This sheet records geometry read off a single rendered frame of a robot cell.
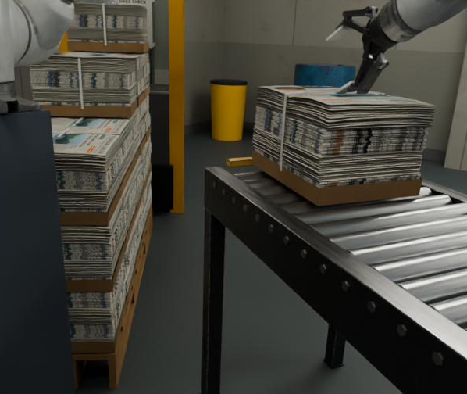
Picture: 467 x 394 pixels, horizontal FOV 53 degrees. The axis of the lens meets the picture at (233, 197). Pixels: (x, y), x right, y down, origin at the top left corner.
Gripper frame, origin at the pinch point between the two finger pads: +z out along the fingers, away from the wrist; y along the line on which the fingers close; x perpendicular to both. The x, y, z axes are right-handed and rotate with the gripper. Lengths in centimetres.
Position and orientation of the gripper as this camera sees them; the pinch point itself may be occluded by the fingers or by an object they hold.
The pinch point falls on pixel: (337, 64)
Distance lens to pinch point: 123.3
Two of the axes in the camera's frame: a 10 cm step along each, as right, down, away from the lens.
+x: 9.2, -1.0, 3.9
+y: 1.5, 9.8, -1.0
